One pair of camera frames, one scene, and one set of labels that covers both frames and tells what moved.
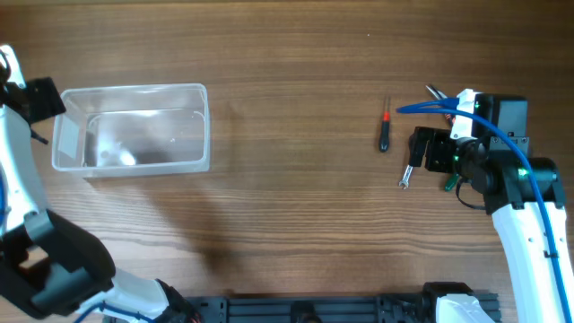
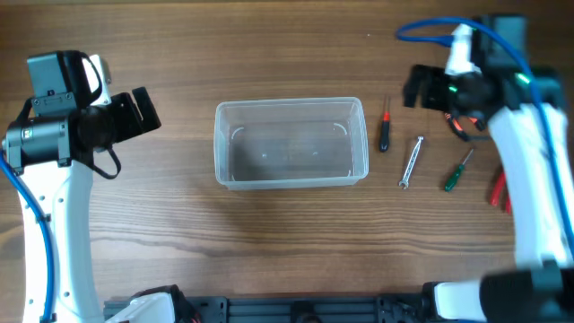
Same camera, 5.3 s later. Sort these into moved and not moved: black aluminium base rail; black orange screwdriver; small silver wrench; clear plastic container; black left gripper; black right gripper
Moved: black left gripper; black right gripper; clear plastic container
Not moved: black aluminium base rail; black orange screwdriver; small silver wrench
